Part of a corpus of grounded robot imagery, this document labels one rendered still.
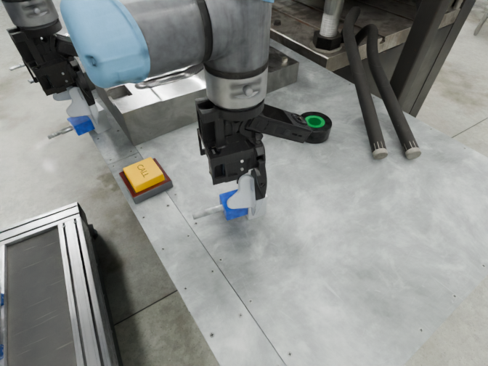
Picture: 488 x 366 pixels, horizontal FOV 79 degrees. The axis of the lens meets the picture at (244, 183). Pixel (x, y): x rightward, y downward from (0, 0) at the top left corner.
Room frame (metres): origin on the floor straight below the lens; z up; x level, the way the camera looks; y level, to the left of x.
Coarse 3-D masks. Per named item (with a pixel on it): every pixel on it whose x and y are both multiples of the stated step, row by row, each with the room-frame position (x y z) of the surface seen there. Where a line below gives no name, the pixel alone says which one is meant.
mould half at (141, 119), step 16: (272, 48) 0.90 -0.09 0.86; (272, 64) 0.80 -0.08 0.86; (288, 64) 0.80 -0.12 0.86; (192, 80) 0.67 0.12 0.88; (272, 80) 0.75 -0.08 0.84; (288, 80) 0.79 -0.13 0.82; (144, 96) 0.59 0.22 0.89; (160, 96) 0.59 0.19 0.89; (176, 96) 0.59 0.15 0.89; (192, 96) 0.62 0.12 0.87; (112, 112) 0.63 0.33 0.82; (128, 112) 0.53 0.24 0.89; (144, 112) 0.55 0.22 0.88; (160, 112) 0.57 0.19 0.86; (176, 112) 0.59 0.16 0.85; (192, 112) 0.61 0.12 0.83; (128, 128) 0.52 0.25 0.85; (144, 128) 0.54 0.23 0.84; (160, 128) 0.56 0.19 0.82; (176, 128) 0.58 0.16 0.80
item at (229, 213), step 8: (224, 192) 0.35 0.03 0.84; (232, 192) 0.35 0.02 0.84; (224, 200) 0.33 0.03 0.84; (264, 200) 0.33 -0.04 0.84; (208, 208) 0.32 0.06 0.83; (216, 208) 0.32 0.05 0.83; (224, 208) 0.31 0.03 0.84; (240, 208) 0.31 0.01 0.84; (248, 208) 0.32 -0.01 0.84; (264, 208) 0.33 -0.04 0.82; (192, 216) 0.31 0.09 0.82; (200, 216) 0.30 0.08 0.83; (232, 216) 0.31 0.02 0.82; (248, 216) 0.32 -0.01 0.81; (256, 216) 0.32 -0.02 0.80
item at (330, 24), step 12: (336, 0) 1.05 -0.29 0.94; (324, 12) 1.08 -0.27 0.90; (336, 12) 1.05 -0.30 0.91; (324, 24) 1.07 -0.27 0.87; (336, 24) 1.06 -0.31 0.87; (324, 36) 1.06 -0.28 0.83; (336, 36) 1.06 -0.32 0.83; (312, 48) 1.06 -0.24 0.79; (324, 48) 1.04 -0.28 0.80; (336, 48) 1.05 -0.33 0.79
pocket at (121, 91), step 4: (116, 88) 0.63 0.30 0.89; (120, 88) 0.63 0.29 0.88; (124, 88) 0.64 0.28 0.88; (108, 92) 0.61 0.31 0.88; (112, 92) 0.62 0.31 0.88; (116, 92) 0.62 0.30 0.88; (120, 92) 0.63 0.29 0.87; (124, 92) 0.63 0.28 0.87; (128, 92) 0.63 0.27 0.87; (108, 96) 0.61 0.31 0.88; (112, 96) 0.62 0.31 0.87; (116, 96) 0.62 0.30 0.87; (120, 96) 0.63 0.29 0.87; (124, 96) 0.63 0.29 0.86; (128, 96) 0.63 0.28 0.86; (112, 100) 0.59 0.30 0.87
